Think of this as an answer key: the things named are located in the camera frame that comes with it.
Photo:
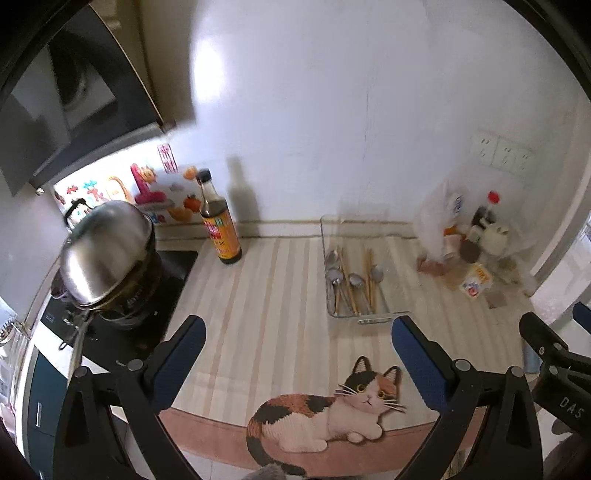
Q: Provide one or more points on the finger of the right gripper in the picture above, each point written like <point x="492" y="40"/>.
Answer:
<point x="547" y="345"/>
<point x="582" y="315"/>

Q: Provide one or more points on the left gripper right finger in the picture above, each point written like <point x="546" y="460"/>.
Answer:
<point x="445" y="385"/>

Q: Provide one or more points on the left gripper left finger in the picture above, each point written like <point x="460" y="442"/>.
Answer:
<point x="159" y="378"/>

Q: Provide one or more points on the large steel spoon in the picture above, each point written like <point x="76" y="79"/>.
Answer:
<point x="335" y="278"/>

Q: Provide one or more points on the wooden chopstick with label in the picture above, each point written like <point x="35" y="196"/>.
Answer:
<point x="343" y="259"/>

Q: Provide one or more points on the small steel spoon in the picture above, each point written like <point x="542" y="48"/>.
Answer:
<point x="332" y="260"/>

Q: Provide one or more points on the black induction cooktop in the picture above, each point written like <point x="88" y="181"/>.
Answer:
<point x="133" y="329"/>

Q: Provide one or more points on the white yellow soap box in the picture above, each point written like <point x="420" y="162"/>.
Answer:
<point x="476" y="281"/>

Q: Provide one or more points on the white ceramic jar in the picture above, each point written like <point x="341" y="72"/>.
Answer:
<point x="494" y="239"/>

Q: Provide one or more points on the teal cabinet front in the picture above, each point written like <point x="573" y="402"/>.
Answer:
<point x="46" y="396"/>

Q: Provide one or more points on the striped cat placemat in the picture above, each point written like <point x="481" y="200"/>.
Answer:
<point x="268" y="332"/>

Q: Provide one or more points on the brown wooden block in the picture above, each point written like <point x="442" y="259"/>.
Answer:
<point x="431" y="267"/>

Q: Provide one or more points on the steel pot with lid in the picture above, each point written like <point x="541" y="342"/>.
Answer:
<point x="108" y="257"/>

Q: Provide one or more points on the red cap sauce bottle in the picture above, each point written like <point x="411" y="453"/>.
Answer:
<point x="485" y="215"/>

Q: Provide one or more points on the clear plastic utensil tray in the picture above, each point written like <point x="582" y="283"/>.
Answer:
<point x="356" y="235"/>

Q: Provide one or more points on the clear plastic bag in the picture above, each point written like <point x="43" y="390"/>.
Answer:
<point x="438" y="212"/>

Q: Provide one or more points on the soy sauce bottle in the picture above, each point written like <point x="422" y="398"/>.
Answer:
<point x="217" y="220"/>

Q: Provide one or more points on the black range hood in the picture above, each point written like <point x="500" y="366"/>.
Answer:
<point x="74" y="87"/>

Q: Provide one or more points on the white wall socket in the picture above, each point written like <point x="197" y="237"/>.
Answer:
<point x="502" y="154"/>

